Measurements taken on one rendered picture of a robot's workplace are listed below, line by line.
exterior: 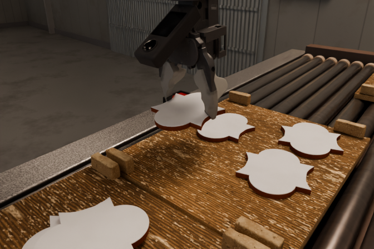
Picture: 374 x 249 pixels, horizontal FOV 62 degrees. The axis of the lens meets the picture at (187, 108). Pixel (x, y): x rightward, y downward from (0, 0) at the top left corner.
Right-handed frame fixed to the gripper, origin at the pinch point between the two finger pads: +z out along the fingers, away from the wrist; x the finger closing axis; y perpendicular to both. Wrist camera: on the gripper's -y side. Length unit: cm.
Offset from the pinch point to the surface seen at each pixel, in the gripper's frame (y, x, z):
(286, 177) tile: 2.4, -18.5, 7.8
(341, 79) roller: 71, -7, 16
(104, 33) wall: 289, 455, 98
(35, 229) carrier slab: -28.8, 1.8, 6.5
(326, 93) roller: 54, -8, 15
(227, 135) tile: 8.0, -3.4, 8.3
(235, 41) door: 260, 157, 67
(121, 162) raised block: -13.0, 3.6, 5.7
